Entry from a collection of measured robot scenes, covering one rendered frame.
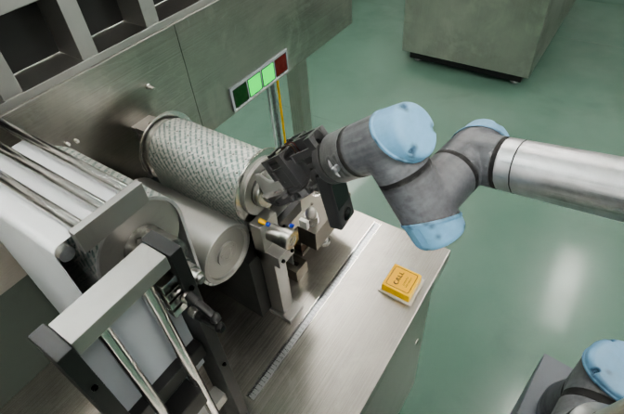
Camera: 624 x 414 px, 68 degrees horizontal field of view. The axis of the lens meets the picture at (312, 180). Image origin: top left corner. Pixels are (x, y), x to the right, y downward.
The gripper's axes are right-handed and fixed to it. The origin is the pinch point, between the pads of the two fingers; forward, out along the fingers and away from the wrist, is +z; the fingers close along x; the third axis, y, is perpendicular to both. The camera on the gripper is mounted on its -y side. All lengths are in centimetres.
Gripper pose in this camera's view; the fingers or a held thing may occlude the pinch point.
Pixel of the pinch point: (272, 194)
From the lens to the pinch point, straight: 83.1
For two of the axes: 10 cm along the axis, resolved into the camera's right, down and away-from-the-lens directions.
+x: -5.6, 5.9, -5.8
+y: -5.8, -7.8, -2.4
